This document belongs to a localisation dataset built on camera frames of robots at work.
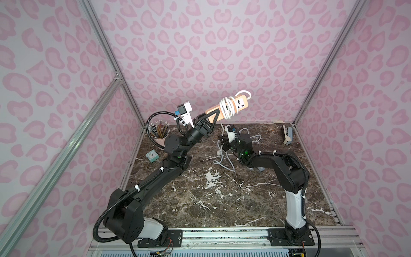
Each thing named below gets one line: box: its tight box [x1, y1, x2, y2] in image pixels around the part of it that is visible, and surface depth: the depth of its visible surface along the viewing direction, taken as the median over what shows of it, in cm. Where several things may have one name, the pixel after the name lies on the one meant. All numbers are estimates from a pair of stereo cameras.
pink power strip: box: [205, 95, 249, 123], surface depth 59 cm
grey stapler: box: [282, 124, 294, 146], surface depth 110 cm
